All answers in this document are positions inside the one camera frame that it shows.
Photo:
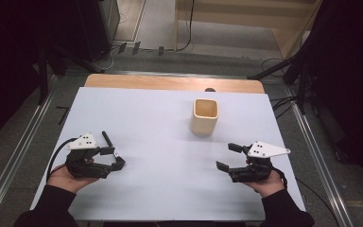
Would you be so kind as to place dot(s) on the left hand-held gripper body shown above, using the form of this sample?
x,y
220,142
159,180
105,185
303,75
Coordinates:
x,y
85,167

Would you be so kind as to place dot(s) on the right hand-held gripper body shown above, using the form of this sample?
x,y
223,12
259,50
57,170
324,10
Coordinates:
x,y
255,171

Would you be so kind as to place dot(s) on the black makeup brush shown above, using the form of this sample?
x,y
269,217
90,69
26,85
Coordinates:
x,y
107,139

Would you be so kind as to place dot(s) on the beige square cup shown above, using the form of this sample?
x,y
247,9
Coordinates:
x,y
203,124

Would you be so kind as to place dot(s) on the person's right hand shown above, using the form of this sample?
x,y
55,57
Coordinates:
x,y
268,187

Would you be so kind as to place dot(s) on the person's left hand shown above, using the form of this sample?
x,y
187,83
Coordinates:
x,y
63,180

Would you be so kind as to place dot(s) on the white table board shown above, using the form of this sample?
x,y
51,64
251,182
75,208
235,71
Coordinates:
x,y
164,176

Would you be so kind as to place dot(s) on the black angled floor tape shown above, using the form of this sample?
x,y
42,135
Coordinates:
x,y
65,115

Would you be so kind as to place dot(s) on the dark table grommet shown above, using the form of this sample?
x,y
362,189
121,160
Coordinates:
x,y
210,90

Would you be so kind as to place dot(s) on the black tripod stand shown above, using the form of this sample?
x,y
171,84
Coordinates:
x,y
274,67

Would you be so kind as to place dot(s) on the wooden table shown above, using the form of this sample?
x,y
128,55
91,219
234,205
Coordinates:
x,y
170,83

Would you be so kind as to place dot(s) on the black metal stand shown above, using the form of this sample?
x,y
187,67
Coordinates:
x,y
42,78

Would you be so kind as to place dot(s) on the black floor tape strip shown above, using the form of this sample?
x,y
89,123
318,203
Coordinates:
x,y
136,48
122,48

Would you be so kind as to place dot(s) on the black cabinet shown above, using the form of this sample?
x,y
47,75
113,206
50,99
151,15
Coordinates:
x,y
93,25

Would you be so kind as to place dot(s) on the wooden step platform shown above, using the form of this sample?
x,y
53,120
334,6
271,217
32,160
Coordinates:
x,y
233,19

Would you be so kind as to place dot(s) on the black curtain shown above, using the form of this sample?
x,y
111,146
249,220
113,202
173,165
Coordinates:
x,y
9,63
353,78

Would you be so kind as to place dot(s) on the metal floor rail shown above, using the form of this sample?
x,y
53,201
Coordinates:
x,y
19,151
321,167

